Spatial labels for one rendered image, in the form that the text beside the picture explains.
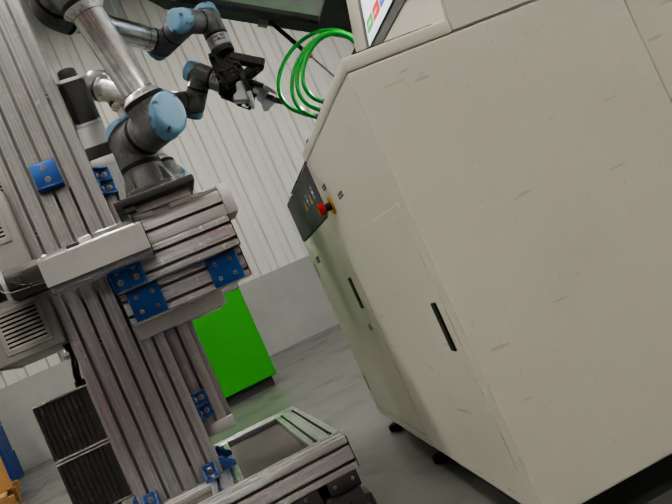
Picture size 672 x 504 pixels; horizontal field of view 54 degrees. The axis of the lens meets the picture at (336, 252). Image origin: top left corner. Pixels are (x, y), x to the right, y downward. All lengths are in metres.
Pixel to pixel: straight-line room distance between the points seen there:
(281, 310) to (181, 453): 6.72
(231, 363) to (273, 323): 3.33
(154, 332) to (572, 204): 1.21
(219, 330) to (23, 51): 3.53
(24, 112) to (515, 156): 1.46
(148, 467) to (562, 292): 1.29
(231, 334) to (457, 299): 4.30
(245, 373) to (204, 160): 4.20
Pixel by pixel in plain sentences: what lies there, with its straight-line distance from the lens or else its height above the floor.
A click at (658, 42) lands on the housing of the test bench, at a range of 1.49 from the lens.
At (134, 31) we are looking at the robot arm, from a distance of 2.17.
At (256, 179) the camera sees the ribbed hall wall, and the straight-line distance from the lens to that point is 8.95.
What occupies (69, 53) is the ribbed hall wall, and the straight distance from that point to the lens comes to 9.52.
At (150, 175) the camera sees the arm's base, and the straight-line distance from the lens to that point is 1.89.
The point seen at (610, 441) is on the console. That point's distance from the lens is 1.34.
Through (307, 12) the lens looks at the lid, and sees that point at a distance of 2.70.
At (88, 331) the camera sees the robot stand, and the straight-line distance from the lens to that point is 2.04.
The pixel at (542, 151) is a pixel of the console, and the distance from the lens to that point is 1.30.
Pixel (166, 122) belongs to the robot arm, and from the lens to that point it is 1.81.
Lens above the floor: 0.63
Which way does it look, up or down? 2 degrees up
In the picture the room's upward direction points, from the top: 24 degrees counter-clockwise
